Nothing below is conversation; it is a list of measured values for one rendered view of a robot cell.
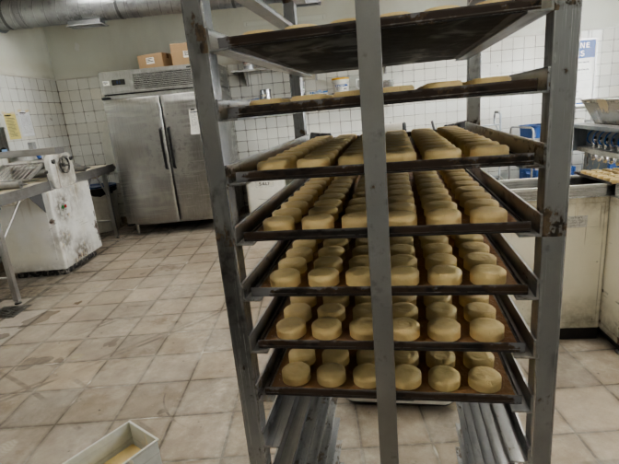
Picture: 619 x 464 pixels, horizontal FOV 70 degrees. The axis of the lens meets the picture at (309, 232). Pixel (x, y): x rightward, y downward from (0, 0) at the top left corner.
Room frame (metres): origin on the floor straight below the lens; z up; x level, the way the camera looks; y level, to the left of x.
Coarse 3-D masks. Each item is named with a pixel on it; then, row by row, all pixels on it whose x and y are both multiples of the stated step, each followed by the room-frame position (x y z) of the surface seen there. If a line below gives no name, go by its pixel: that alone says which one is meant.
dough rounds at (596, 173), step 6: (606, 168) 2.52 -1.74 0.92; (618, 168) 2.49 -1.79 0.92; (588, 174) 2.46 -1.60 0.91; (594, 174) 2.40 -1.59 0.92; (600, 174) 2.39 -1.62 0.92; (606, 174) 2.39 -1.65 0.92; (612, 174) 2.35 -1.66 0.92; (618, 174) 2.34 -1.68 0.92; (612, 180) 2.22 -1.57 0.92; (618, 180) 2.20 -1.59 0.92
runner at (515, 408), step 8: (504, 352) 0.71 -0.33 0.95; (504, 360) 0.68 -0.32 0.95; (512, 360) 0.65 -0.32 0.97; (512, 368) 0.65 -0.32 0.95; (512, 376) 0.63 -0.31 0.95; (520, 376) 0.60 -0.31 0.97; (520, 384) 0.60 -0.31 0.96; (520, 392) 0.59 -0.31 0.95; (528, 392) 0.56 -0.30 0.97; (528, 400) 0.56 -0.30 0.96; (512, 408) 0.56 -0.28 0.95; (520, 408) 0.56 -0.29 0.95; (528, 408) 0.55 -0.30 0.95
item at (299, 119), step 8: (288, 0) 1.23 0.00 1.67; (288, 8) 1.23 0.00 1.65; (296, 8) 1.26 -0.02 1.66; (288, 16) 1.23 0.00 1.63; (296, 16) 1.25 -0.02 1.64; (296, 24) 1.24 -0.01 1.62; (296, 80) 1.23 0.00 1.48; (296, 88) 1.23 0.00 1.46; (304, 112) 1.25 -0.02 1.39; (296, 120) 1.23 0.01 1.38; (304, 120) 1.24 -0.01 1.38; (296, 128) 1.23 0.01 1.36; (304, 128) 1.23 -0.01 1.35; (296, 136) 1.24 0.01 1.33
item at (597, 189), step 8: (584, 184) 2.26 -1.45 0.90; (592, 184) 2.24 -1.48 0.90; (600, 184) 2.23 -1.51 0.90; (608, 184) 2.23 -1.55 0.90; (520, 192) 2.28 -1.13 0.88; (528, 192) 2.28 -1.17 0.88; (536, 192) 2.27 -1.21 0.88; (576, 192) 2.25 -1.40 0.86; (584, 192) 2.24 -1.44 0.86; (592, 192) 2.24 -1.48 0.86; (600, 192) 2.23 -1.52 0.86; (608, 192) 2.23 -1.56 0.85
